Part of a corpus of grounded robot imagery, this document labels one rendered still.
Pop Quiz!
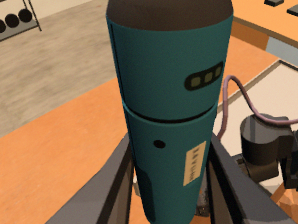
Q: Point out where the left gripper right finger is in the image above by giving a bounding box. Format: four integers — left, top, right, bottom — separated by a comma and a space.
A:
206, 132, 297, 224

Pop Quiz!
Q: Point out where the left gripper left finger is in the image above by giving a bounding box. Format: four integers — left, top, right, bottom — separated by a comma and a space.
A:
44, 132, 134, 224

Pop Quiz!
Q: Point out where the blue electric screwdriver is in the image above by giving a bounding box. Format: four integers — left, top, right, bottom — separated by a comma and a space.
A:
106, 0, 234, 224

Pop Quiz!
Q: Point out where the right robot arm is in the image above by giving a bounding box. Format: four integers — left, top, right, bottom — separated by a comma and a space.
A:
239, 114, 298, 192

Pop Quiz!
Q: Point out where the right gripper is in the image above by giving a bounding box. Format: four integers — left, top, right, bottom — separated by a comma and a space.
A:
194, 154, 248, 217

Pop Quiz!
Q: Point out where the beige l-shaped bracket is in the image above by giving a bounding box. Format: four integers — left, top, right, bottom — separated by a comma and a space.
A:
133, 175, 141, 197

